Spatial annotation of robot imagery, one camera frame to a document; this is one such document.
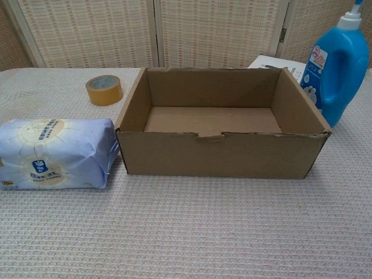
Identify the blue white tissue pack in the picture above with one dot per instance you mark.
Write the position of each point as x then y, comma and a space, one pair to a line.
58, 151

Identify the open brown cardboard box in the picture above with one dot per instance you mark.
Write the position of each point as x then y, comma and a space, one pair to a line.
215, 157

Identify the yellow packing tape roll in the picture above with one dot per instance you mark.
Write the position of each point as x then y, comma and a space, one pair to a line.
105, 94

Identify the beige woven tablecloth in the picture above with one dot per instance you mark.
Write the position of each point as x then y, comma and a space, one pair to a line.
174, 232

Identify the white printed carton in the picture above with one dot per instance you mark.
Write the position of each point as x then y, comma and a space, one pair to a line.
270, 61

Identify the woven folding screen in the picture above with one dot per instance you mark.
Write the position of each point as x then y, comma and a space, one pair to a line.
96, 32

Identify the metal screen hinge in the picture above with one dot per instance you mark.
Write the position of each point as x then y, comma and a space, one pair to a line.
283, 35

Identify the blue detergent pump bottle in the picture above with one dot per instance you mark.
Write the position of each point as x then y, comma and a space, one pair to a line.
331, 113

